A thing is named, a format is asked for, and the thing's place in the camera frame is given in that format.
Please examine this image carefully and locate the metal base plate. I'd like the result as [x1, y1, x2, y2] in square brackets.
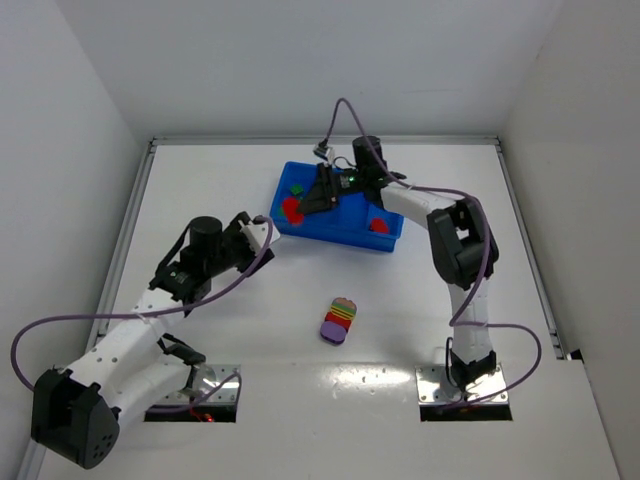
[184, 364, 241, 406]
[415, 364, 509, 407]

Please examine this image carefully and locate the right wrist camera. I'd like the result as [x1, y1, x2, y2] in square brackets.
[312, 140, 335, 164]

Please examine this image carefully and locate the red round lego brick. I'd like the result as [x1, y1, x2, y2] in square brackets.
[281, 197, 305, 226]

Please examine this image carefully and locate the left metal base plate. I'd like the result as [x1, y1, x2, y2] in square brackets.
[184, 364, 241, 406]

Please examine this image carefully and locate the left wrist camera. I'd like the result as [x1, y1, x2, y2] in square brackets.
[240, 217, 281, 255]

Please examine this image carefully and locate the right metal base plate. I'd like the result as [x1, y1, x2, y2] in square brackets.
[415, 364, 509, 407]

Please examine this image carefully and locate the red lego brick in stack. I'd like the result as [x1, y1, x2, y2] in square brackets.
[324, 311, 354, 332]

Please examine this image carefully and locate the red flower lego brick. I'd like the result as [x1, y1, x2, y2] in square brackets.
[369, 217, 390, 235]

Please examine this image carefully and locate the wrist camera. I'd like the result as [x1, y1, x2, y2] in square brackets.
[312, 140, 335, 164]
[240, 217, 281, 255]

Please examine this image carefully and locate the small green lego brick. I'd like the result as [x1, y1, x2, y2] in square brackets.
[290, 184, 304, 196]

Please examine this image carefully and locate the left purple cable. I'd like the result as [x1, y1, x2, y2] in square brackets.
[10, 215, 275, 414]

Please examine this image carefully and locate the burger printed lego brick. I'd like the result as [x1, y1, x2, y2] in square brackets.
[330, 297, 357, 321]

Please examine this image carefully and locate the purple rounded lego brick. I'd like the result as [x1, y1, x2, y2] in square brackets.
[319, 321, 348, 345]

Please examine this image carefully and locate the blue divided plastic bin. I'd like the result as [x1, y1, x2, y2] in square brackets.
[270, 162, 404, 252]

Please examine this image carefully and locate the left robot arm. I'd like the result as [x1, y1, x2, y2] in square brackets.
[30, 212, 279, 469]

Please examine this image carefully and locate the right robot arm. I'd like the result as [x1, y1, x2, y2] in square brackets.
[297, 136, 499, 391]

